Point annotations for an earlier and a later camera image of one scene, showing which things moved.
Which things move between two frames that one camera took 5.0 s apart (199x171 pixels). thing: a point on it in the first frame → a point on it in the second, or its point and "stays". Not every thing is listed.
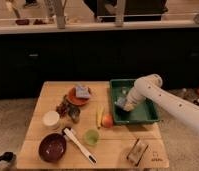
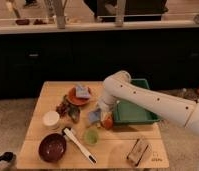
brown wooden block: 137,151 stays
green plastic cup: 91,137 stays
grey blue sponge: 120,101 → 94,116
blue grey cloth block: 82,91 stays
